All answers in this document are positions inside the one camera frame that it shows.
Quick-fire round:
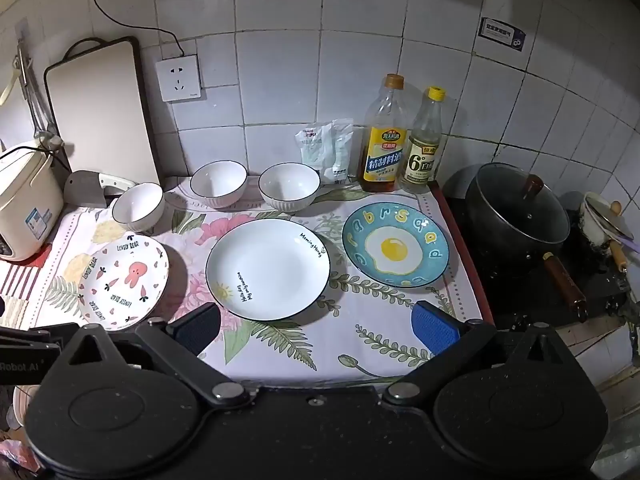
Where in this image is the small pot lid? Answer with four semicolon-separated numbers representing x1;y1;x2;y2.
585;192;635;241

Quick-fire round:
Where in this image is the clear vinegar bottle yellow cap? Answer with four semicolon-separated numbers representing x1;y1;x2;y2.
400;86;447;195

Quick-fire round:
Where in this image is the beige rice cooker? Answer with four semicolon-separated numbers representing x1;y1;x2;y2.
0;142;66;262

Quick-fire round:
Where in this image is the white cutting board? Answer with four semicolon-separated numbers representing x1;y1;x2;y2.
43;36;161;188

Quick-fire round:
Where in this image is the white plastic packet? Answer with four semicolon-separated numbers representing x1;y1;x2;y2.
320;119;354;184

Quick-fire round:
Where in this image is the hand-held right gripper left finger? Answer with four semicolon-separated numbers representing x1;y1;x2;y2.
65;305;251;408

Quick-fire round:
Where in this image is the white plate sun print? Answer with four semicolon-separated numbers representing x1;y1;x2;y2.
205;218;331;322

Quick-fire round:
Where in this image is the rabbit print plate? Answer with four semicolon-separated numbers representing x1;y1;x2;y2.
78;232;170;332

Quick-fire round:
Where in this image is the white enamel pot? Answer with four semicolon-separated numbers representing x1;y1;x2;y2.
579;191;628;273

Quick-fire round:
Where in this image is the white packet red mark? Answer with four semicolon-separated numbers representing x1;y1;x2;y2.
295;127;336;168

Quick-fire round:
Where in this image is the blue egg print plate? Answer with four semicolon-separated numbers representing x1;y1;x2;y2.
342;202;450;289

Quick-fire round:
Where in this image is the red striped cloth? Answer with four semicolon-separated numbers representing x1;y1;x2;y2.
0;245;56;331

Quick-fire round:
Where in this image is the floral tablecloth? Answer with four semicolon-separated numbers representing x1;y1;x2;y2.
30;175;493;376

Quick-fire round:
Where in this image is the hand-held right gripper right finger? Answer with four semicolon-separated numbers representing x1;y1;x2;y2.
382;301;576;406

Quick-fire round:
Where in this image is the white bowl dark rim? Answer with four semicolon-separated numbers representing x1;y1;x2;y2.
111;182;166;233
258;162;321;212
190;160;248;209

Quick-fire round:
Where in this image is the dark wall sticker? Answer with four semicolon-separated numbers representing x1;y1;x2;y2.
477;16;526;53

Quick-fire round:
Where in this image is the black power cable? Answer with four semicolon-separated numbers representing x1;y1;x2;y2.
86;0;186;58

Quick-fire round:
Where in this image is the black gas stove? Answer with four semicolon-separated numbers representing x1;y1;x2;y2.
445;180;631;331

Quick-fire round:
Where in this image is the glass wok lid brown knob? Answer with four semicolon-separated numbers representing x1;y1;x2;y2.
475;164;571;251

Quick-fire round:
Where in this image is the yellow label cooking wine bottle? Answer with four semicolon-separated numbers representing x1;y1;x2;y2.
360;74;408;193

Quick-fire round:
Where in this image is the hanging pale utensil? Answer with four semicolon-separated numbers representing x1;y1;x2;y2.
0;55;26;107

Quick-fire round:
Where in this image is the white wall socket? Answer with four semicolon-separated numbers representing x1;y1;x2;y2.
155;54;203;103

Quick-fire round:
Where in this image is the black wok wooden handle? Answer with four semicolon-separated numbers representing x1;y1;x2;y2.
442;162;590;322

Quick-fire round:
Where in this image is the cleaver white handle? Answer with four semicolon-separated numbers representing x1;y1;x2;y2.
63;170;138;209

